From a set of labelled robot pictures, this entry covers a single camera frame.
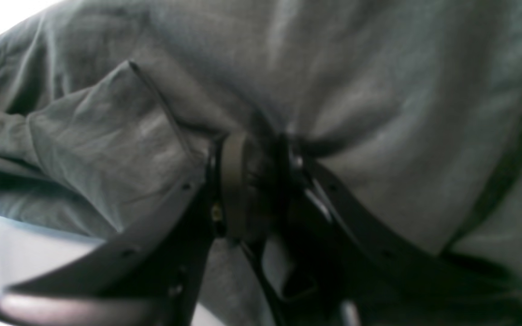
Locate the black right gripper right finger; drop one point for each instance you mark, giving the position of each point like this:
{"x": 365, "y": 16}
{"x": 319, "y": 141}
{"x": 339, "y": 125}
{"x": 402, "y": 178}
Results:
{"x": 326, "y": 260}

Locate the dark grey T-shirt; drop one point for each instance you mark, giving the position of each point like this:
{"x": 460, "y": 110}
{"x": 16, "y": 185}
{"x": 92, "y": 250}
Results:
{"x": 416, "y": 105}

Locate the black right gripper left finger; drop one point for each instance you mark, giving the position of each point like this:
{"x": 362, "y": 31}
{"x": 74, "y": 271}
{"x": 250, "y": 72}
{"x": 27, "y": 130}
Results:
{"x": 150, "y": 274}

